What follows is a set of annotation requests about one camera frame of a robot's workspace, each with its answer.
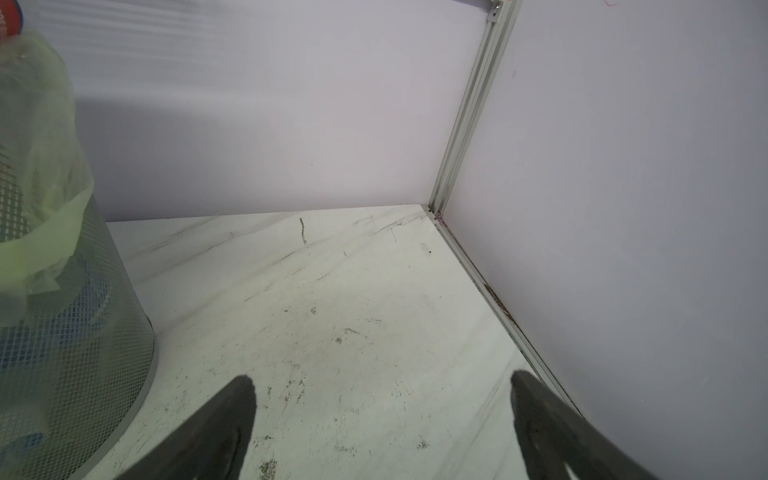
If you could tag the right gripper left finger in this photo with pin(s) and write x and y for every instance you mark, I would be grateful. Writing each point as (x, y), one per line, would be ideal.
(210, 444)

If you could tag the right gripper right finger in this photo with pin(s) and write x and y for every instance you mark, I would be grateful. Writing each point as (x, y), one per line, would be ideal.
(557, 443)

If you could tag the red label crushed bottle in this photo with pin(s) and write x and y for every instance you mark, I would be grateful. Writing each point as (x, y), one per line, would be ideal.
(11, 18)

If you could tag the grey mesh waste bin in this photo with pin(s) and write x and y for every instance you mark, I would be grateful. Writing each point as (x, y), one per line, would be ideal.
(77, 349)

